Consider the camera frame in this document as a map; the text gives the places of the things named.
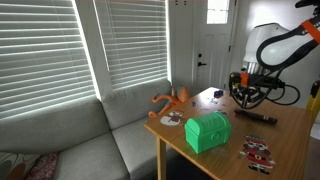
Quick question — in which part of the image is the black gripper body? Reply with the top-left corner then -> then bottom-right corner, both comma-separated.
229,72 -> 271,106

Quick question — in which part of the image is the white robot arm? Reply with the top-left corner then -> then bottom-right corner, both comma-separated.
229,0 -> 320,109

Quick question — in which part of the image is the black remote control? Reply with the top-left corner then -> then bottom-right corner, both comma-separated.
234,109 -> 278,124

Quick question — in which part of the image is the small blue toy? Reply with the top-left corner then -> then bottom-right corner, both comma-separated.
214,90 -> 223,97

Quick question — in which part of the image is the green treasure chest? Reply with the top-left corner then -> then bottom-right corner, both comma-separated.
184,112 -> 232,154

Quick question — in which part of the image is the pirate sticker on table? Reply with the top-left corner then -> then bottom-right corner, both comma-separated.
240,135 -> 275,175

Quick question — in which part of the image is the orange octopus toy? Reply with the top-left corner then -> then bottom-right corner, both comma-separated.
148,85 -> 191,118

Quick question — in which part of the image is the yellow tripod leg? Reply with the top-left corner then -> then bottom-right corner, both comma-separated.
306,80 -> 320,120

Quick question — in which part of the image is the white door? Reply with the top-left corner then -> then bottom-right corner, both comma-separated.
194,0 -> 236,91

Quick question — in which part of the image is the wooden table leg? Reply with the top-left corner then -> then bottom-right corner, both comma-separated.
156,137 -> 166,180

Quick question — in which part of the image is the right window blind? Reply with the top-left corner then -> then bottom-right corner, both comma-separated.
95,0 -> 168,90

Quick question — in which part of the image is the window blind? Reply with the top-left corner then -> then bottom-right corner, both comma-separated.
95,0 -> 168,90
0,0 -> 95,120

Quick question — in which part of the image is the grey sofa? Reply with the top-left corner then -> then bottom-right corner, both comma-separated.
0,79 -> 171,180

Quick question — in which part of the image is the left window blind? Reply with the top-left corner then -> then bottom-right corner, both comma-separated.
0,0 -> 95,120

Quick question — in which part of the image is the patterned cushion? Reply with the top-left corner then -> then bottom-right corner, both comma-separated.
0,152 -> 59,180

